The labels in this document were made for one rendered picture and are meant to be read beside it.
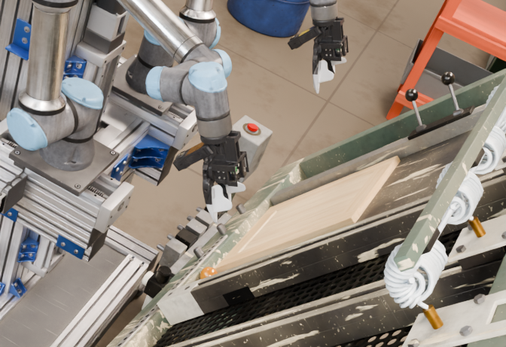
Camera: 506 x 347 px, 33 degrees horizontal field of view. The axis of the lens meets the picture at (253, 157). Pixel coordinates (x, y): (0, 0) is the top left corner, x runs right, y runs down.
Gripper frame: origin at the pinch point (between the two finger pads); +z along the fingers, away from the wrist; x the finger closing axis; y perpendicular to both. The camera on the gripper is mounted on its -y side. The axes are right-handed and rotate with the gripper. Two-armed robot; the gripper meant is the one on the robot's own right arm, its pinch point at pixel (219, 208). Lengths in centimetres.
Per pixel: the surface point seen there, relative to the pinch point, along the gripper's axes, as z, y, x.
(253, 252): 31.1, -6.1, 27.1
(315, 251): 7.8, 22.9, -1.3
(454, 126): 7, 43, 62
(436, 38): 74, -11, 307
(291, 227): 27.5, 2.3, 36.0
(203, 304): 29.1, -8.8, 0.3
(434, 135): 10, 37, 63
